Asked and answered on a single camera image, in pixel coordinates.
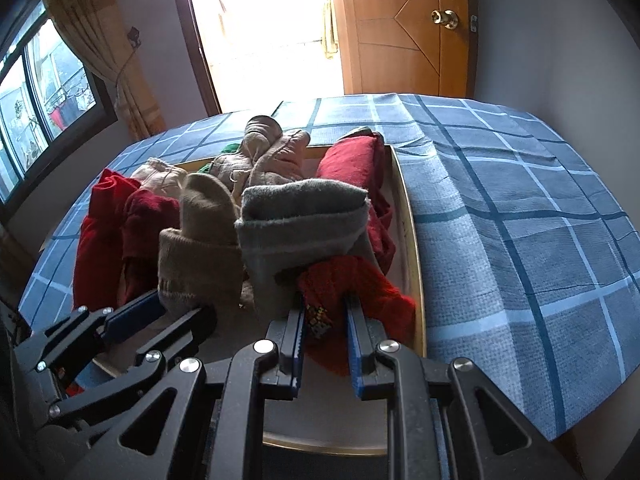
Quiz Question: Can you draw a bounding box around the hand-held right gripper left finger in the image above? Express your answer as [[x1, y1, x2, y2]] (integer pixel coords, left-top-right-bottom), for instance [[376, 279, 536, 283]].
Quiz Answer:
[[65, 306, 307, 480]]

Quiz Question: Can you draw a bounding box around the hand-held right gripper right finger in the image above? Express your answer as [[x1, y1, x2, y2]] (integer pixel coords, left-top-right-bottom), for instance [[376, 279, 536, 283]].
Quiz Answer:
[[344, 296, 576, 480]]

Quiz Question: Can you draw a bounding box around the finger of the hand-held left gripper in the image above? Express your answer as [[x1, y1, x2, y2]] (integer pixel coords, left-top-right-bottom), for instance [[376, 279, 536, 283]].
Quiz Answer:
[[46, 305, 218, 431], [14, 290, 167, 377]]

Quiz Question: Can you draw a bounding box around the tan knit underwear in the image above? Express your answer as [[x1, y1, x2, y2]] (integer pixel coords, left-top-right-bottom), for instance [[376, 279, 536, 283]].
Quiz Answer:
[[156, 172, 247, 313]]

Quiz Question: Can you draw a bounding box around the red patterned underwear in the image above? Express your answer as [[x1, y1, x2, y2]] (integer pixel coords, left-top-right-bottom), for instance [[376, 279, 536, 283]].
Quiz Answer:
[[296, 255, 417, 377]]

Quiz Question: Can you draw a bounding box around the shallow wooden tray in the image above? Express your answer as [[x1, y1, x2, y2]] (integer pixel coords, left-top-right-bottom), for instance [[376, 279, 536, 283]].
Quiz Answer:
[[90, 145, 428, 458]]

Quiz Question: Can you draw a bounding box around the grey sock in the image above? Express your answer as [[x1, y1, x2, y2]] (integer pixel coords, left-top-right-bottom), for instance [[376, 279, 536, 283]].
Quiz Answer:
[[234, 180, 387, 313]]

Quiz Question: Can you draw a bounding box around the pale pink underwear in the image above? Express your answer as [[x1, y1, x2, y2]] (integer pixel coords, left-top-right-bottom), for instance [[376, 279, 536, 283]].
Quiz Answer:
[[131, 157, 190, 196]]

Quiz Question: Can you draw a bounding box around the green underwear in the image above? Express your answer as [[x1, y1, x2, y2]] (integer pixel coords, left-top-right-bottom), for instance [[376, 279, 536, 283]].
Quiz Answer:
[[197, 142, 241, 173]]

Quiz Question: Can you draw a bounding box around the cream dotted underwear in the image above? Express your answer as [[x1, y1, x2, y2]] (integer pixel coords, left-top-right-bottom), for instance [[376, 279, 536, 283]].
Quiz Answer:
[[207, 115, 313, 198]]

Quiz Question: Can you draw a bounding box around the maroon underwear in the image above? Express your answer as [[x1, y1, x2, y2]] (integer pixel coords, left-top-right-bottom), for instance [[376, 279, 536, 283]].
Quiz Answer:
[[314, 130, 398, 273]]

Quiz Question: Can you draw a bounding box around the blue plaid tablecloth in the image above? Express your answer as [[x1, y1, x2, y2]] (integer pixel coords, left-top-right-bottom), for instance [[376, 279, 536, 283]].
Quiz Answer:
[[20, 92, 636, 453]]

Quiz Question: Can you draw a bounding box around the dark framed window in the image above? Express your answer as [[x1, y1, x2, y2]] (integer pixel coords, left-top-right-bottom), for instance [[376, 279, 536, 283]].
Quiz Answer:
[[0, 0, 118, 221]]

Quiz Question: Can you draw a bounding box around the tan curtain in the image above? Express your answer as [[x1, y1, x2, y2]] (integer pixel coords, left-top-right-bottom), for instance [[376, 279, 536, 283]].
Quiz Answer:
[[47, 0, 168, 141]]

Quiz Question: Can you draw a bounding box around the orange wooden door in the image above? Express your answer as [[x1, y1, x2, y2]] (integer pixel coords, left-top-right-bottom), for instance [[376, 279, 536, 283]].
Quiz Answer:
[[337, 0, 478, 98]]

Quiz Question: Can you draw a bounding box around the yellow hanging cloth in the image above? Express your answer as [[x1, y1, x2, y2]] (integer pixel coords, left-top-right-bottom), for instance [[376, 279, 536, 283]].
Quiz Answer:
[[322, 0, 342, 61]]

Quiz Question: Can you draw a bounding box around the dark wooden door frame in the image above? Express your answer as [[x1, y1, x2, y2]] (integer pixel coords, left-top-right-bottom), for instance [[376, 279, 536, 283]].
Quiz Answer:
[[167, 0, 222, 116]]

